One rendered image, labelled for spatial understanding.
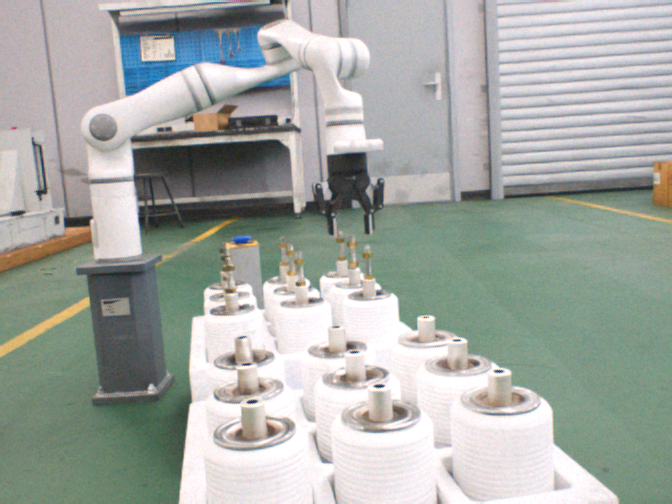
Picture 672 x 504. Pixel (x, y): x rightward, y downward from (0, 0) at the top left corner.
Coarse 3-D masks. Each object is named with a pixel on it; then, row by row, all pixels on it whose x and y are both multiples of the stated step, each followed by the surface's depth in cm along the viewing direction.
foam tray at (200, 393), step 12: (264, 312) 145; (204, 324) 137; (264, 324) 134; (192, 336) 129; (204, 336) 128; (264, 336) 125; (192, 348) 120; (204, 348) 120; (264, 348) 120; (276, 348) 117; (372, 348) 113; (384, 348) 113; (192, 360) 113; (204, 360) 112; (288, 360) 110; (300, 360) 111; (384, 360) 113; (192, 372) 108; (204, 372) 108; (288, 372) 111; (300, 372) 111; (192, 384) 108; (204, 384) 108; (288, 384) 111; (300, 384) 111; (192, 396) 108; (204, 396) 109
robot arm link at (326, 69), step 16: (320, 48) 121; (336, 48) 121; (320, 64) 122; (336, 64) 122; (320, 80) 124; (336, 80) 122; (336, 96) 123; (352, 96) 123; (336, 112) 123; (352, 112) 123
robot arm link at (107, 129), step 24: (192, 72) 146; (144, 96) 144; (168, 96) 144; (192, 96) 145; (96, 120) 141; (120, 120) 142; (144, 120) 144; (168, 120) 147; (96, 144) 142; (120, 144) 145
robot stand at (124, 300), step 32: (160, 256) 157; (96, 288) 146; (128, 288) 146; (96, 320) 148; (128, 320) 147; (160, 320) 157; (96, 352) 150; (128, 352) 148; (160, 352) 155; (128, 384) 149; (160, 384) 153
